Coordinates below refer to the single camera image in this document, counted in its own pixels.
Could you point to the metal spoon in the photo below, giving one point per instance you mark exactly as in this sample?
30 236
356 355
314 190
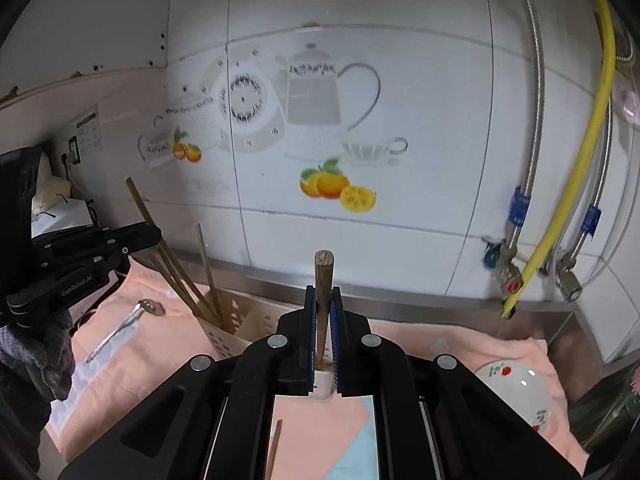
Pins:
150 306

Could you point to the pink and blue printed towel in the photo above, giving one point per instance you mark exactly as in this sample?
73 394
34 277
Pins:
310 430

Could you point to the white flower print dish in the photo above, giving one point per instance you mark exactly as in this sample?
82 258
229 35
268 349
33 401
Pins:
515 390

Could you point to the cream plastic object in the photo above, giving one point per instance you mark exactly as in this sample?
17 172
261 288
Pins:
50 190

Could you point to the person's left forearm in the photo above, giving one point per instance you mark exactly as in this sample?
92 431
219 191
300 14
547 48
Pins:
35 355

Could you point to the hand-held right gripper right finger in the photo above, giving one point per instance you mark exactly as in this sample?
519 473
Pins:
336 320

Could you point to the cream plastic utensil holder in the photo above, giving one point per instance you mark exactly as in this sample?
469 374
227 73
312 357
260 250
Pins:
222 347

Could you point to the plain metal valve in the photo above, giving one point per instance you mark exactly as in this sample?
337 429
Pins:
567 280

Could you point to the green plant with pink flower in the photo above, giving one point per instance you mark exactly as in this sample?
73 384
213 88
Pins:
620 400

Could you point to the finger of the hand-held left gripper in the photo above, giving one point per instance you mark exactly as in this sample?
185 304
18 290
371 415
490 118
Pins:
130 237
90 266

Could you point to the wooden chopstick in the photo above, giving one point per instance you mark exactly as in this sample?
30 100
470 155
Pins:
324 285
142 207
274 447
205 265
172 285

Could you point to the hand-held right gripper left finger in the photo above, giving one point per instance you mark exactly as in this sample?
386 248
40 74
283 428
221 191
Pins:
312 320

